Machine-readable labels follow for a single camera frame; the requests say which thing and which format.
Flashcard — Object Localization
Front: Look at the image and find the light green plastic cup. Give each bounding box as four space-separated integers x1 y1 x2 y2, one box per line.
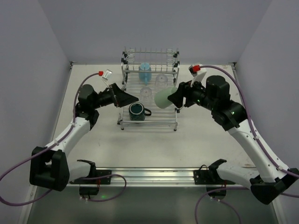
154 86 177 109

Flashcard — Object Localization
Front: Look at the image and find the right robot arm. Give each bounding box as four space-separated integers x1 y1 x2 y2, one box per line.
168 76 299 204

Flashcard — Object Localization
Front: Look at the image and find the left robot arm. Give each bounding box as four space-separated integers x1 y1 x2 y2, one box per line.
29 83 139 191

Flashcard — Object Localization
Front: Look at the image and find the metal dish rack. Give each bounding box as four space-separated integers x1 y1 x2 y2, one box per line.
117 48 180 131

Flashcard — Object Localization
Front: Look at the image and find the dark green ceramic mug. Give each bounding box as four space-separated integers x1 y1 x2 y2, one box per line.
128 102 152 121

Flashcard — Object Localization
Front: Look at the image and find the clear glass near centre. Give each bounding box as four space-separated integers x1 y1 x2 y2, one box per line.
139 86 153 103

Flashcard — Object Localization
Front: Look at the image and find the clear glass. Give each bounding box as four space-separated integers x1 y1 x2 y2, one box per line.
155 73 168 89
139 86 153 103

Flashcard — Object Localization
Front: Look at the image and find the clear glass at back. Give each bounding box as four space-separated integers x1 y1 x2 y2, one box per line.
155 73 168 89

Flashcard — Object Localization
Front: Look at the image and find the blue plastic mug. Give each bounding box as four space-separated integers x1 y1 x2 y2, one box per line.
138 62 152 85

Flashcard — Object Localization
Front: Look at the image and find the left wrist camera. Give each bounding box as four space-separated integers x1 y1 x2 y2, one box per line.
101 70 112 81

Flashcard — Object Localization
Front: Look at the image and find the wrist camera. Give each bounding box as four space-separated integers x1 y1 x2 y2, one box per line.
101 70 112 81
189 64 207 87

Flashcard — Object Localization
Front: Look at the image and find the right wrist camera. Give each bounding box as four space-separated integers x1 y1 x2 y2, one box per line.
189 64 207 87

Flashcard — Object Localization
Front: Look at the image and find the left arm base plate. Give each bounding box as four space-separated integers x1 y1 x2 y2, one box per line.
70 169 112 197

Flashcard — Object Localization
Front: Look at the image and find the aluminium mounting rail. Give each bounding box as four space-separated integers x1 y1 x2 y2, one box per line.
29 166 276 188

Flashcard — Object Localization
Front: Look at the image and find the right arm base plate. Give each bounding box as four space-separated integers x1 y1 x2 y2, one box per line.
193 165 235 192

